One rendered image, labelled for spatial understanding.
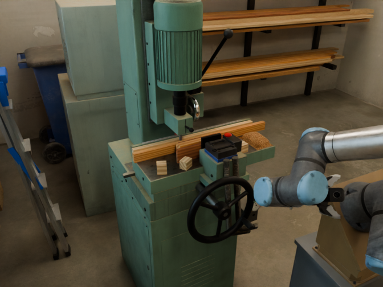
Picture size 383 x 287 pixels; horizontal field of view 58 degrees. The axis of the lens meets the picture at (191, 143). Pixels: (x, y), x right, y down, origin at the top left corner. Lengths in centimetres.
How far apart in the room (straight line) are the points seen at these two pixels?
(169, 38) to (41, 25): 241
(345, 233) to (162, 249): 73
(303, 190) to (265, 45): 351
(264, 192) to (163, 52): 60
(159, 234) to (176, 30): 81
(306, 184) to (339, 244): 54
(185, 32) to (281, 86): 354
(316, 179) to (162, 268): 87
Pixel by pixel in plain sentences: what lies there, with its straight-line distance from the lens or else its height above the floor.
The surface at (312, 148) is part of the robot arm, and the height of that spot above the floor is 115.
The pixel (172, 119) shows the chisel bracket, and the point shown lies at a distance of 142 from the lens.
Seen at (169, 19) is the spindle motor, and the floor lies 146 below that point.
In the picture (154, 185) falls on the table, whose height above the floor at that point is 88.
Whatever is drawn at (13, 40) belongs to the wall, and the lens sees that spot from 358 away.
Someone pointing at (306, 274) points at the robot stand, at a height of 43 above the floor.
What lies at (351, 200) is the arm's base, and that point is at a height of 85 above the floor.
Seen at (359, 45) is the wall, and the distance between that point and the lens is 504.
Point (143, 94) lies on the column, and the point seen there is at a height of 111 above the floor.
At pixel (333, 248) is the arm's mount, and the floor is 63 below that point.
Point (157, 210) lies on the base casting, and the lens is 140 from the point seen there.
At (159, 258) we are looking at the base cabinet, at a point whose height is 50.
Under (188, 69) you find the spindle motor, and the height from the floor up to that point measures 128.
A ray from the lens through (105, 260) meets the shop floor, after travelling 230.
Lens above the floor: 164
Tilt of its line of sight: 28 degrees down
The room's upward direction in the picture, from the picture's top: straight up
